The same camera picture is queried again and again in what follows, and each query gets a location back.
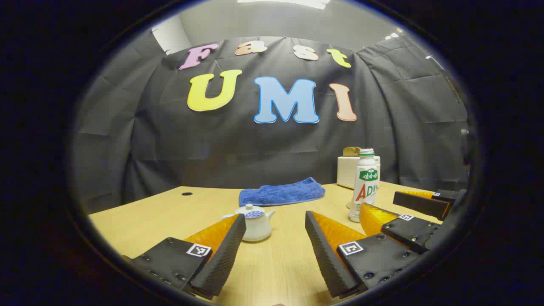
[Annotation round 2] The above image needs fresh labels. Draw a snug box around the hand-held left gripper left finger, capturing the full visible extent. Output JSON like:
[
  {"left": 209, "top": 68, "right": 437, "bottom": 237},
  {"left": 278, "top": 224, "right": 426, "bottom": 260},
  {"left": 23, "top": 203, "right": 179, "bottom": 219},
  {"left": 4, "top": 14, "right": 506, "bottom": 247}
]
[{"left": 121, "top": 214, "right": 247, "bottom": 298}]

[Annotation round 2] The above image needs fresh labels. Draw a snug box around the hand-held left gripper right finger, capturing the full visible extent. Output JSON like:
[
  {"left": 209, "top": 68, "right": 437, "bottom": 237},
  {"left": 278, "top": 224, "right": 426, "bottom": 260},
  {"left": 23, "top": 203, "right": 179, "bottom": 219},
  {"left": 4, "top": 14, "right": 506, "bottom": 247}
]
[{"left": 304, "top": 210, "right": 425, "bottom": 299}]

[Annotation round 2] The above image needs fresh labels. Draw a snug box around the white ceramic teacup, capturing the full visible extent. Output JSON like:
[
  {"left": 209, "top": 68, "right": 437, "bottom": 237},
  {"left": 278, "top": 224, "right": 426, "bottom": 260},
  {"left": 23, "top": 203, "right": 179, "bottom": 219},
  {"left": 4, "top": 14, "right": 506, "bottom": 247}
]
[{"left": 222, "top": 208, "right": 276, "bottom": 243}]

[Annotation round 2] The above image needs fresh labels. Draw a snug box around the white water bottle green label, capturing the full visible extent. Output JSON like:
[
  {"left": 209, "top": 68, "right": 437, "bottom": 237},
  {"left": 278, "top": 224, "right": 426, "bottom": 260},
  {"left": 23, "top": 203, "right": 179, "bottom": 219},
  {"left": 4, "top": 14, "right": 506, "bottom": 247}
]
[{"left": 348, "top": 148, "right": 381, "bottom": 223}]

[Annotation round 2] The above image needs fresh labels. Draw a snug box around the blue towel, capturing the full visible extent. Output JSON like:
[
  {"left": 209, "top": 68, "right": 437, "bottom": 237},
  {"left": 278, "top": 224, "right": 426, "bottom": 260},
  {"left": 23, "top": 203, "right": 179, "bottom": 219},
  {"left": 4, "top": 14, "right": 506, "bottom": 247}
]
[{"left": 239, "top": 177, "right": 326, "bottom": 207}]

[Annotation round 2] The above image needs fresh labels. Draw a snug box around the white toaster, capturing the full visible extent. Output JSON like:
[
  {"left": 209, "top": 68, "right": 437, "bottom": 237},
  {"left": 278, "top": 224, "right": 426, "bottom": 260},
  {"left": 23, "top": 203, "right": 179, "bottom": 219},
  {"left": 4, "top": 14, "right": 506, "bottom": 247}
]
[{"left": 337, "top": 155, "right": 381, "bottom": 190}]

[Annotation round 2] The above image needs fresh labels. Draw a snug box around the black backdrop cloth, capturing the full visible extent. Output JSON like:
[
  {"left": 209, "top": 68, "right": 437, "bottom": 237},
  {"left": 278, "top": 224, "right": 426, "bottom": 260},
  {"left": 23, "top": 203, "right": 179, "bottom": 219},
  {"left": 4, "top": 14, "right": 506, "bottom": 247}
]
[{"left": 70, "top": 36, "right": 470, "bottom": 213}]

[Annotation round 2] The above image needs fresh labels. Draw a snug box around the ceiling light panel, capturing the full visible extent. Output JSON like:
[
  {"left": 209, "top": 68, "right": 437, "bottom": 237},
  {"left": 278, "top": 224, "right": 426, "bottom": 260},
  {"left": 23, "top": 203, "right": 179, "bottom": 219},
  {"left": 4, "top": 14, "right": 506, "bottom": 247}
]
[{"left": 238, "top": 0, "right": 330, "bottom": 9}]

